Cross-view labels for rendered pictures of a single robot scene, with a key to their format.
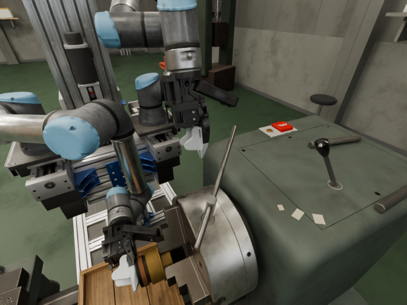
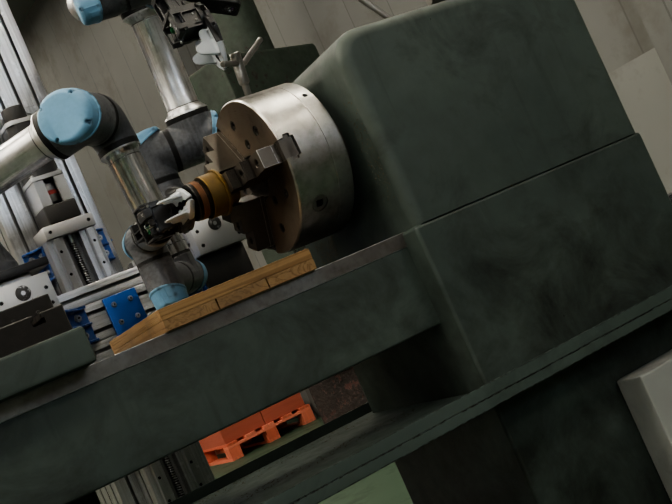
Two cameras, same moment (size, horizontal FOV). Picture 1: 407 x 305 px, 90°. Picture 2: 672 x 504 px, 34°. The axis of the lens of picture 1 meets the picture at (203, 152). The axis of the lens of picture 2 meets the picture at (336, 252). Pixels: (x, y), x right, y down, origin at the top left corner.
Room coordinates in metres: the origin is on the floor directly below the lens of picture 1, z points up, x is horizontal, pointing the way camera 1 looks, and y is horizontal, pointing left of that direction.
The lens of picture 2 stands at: (-1.80, 0.06, 0.80)
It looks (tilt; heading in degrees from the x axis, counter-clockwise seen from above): 2 degrees up; 357
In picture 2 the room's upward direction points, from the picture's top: 24 degrees counter-clockwise
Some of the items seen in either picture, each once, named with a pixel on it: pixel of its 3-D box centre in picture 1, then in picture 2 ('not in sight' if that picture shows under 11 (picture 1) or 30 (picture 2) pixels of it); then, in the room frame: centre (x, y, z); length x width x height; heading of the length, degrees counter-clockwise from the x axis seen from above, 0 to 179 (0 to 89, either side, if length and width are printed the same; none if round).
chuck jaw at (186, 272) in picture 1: (192, 284); (259, 165); (0.22, 0.03, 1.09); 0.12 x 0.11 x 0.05; 25
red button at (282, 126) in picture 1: (281, 127); not in sight; (0.73, -0.32, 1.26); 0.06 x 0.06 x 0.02; 25
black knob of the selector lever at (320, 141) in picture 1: (321, 147); not in sight; (0.40, -0.28, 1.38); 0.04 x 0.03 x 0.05; 115
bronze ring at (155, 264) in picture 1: (155, 264); (211, 195); (0.27, 0.13, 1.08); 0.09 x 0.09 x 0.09; 25
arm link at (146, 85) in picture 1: (149, 88); (149, 157); (0.99, 0.26, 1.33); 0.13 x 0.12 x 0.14; 100
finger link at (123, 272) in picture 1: (123, 273); (171, 199); (0.24, 0.20, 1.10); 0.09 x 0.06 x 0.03; 24
